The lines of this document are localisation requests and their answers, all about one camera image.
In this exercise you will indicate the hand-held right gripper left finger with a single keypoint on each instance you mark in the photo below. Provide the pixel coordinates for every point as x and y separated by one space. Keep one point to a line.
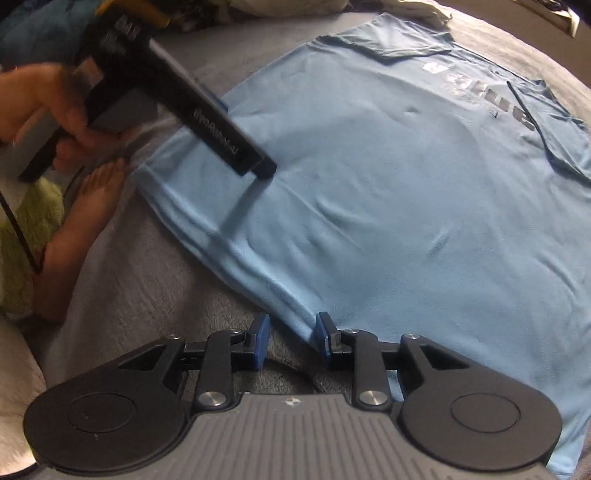
262 341

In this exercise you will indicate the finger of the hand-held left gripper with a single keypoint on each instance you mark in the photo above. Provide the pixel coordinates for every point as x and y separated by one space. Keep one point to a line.
264 168
217 101

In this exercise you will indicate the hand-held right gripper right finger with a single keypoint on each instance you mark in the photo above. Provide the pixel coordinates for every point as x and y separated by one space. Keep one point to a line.
323 341

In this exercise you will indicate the light blue t-shirt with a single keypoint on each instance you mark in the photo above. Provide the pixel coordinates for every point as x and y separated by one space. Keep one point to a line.
392 194

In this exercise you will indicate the person's left hand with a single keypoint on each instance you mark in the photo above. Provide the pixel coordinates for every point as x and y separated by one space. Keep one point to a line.
32 97

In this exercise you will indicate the blue duvet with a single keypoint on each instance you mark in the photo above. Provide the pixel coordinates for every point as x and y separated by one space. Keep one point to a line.
32 37

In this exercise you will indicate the person's bare foot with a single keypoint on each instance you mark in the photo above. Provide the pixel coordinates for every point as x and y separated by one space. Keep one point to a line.
78 240

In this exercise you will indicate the green fuzzy cloth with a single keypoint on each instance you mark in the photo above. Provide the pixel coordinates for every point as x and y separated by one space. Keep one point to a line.
27 230

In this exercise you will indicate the white garment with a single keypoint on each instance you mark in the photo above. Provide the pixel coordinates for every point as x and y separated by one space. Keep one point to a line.
397 9

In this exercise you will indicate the white fluffy cloth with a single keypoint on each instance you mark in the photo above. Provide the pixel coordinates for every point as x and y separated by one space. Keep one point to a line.
16 392

